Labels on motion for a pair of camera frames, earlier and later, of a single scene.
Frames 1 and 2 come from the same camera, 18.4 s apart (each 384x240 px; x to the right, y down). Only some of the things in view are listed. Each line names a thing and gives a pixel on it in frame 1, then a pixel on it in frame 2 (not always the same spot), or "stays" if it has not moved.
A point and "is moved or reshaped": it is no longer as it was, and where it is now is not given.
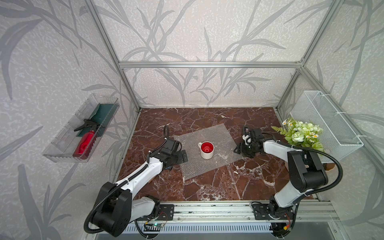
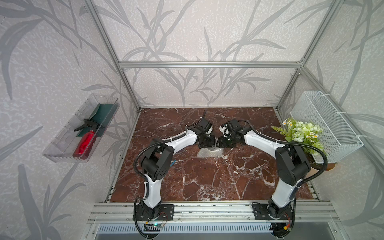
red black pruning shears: (86, 144) stays
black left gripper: (181, 160) → (212, 145)
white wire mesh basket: (338, 139) stays
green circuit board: (157, 225) stays
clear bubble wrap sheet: (224, 155) is moved or reshaped
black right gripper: (240, 149) → (220, 143)
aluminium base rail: (313, 212) stays
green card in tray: (101, 116) stays
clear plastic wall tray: (78, 139) stays
